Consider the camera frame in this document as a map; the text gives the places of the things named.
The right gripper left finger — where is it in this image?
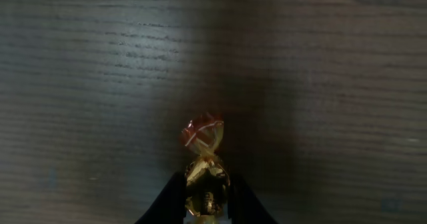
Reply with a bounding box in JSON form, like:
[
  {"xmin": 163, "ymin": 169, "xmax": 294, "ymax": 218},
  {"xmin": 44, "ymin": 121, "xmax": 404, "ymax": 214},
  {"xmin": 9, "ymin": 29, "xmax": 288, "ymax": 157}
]
[{"xmin": 134, "ymin": 171, "xmax": 187, "ymax": 224}]

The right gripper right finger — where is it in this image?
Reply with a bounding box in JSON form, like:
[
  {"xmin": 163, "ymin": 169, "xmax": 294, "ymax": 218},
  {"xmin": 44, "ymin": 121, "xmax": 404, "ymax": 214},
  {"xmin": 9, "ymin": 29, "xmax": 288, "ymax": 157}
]
[{"xmin": 227, "ymin": 173, "xmax": 280, "ymax": 224}]

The gold candy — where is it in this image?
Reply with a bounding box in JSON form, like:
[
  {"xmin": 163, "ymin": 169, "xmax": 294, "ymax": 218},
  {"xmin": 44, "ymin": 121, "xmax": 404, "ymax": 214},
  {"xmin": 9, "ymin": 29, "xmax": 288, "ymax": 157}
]
[{"xmin": 179, "ymin": 112, "xmax": 232, "ymax": 224}]

